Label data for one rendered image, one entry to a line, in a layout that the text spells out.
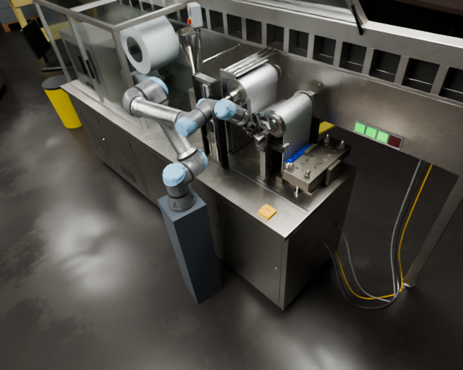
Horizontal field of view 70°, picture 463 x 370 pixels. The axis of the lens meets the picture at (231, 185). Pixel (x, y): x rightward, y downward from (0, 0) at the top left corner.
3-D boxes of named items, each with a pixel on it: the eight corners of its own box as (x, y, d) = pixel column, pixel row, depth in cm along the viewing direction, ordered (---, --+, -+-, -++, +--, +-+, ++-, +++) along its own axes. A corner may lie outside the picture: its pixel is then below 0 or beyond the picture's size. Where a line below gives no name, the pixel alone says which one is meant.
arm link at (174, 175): (162, 191, 173) (155, 172, 163) (179, 176, 180) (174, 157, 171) (178, 200, 167) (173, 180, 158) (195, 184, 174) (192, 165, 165)
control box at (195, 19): (187, 25, 173) (183, 4, 167) (198, 22, 175) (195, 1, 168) (191, 28, 169) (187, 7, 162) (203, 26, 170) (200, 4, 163)
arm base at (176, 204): (175, 216, 172) (171, 203, 166) (162, 200, 182) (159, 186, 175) (200, 203, 178) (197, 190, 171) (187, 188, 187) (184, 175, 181)
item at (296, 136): (281, 164, 178) (283, 135, 165) (308, 143, 189) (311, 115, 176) (282, 164, 178) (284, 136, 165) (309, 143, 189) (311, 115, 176)
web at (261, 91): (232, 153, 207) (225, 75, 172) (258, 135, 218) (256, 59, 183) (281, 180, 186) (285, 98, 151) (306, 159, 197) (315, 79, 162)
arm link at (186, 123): (106, 95, 150) (185, 119, 124) (126, 85, 156) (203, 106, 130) (116, 117, 157) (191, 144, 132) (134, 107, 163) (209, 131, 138)
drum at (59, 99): (87, 111, 439) (70, 71, 401) (92, 123, 416) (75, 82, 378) (59, 120, 429) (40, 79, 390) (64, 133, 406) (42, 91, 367)
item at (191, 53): (189, 125, 234) (173, 42, 195) (203, 116, 241) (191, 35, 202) (202, 132, 226) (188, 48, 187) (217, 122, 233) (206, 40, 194)
